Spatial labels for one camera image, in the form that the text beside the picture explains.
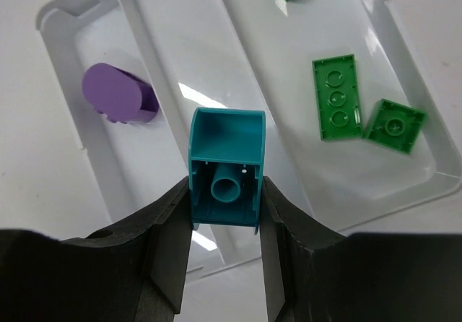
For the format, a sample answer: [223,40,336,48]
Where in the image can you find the teal lego brick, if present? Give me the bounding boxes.
[188,108,266,230]

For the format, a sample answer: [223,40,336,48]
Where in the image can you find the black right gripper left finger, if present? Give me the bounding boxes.
[1,179,191,321]

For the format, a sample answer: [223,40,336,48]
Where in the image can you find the purple lego piece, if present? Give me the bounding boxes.
[82,63,160,123]

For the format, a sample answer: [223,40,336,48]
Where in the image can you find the white compartment tray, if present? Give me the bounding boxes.
[35,0,462,283]

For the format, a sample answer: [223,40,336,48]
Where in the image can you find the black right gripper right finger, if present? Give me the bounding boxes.
[260,178,461,321]

